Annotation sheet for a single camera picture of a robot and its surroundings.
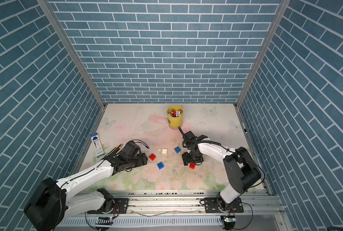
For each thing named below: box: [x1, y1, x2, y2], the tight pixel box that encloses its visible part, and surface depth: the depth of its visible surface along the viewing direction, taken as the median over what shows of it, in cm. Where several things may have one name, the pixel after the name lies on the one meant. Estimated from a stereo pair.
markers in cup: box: [167, 108, 183, 118], surface depth 101 cm
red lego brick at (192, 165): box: [188, 162, 197, 170], surface depth 88 cm
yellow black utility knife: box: [106, 143, 124, 157], surface depth 96 cm
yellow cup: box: [166, 105, 184, 130], surface depth 101 cm
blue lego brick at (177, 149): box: [173, 146, 182, 154], surface depth 96 cm
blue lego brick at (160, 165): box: [157, 161, 165, 170], surface depth 88 cm
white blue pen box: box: [90, 132, 105, 158], surface depth 98 cm
